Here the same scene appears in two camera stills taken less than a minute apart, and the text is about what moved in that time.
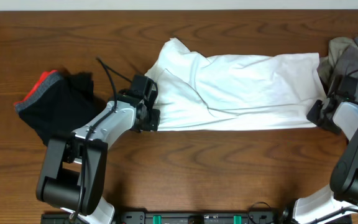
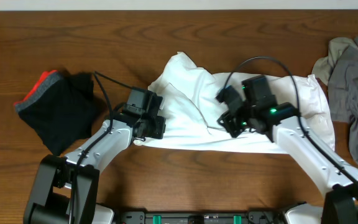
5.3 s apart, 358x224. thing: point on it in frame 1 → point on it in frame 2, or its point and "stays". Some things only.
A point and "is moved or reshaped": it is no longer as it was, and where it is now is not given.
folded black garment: x=64 y=107 stays
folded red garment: x=38 y=84 stays
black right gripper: x=312 y=116 → x=229 y=124
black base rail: x=180 y=218 stays
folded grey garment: x=40 y=89 stays
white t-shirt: x=264 y=91 is moved or reshaped
